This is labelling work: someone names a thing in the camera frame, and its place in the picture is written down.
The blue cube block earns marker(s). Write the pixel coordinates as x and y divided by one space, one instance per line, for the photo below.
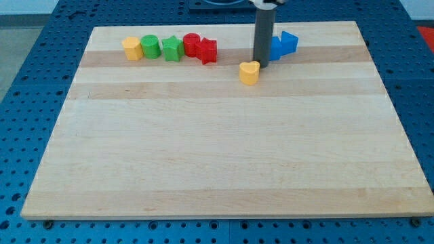
276 46

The green cylinder block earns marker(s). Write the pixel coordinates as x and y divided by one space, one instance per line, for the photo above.
150 46

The yellow hexagon block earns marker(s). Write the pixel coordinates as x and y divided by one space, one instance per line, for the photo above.
132 48

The blue triangle block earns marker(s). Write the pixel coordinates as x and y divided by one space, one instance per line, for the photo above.
289 43

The yellow heart block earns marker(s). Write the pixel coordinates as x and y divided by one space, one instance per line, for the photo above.
249 72

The red star block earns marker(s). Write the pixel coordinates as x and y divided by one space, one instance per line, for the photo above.
206 50

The green star block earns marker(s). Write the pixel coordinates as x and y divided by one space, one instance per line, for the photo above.
173 49

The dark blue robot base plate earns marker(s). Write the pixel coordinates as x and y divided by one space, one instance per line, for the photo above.
219 5

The wooden board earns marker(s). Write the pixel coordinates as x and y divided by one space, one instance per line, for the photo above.
316 137

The red cylinder block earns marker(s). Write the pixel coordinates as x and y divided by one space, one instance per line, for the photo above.
190 40

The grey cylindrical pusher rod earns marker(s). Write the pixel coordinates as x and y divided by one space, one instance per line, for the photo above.
263 34

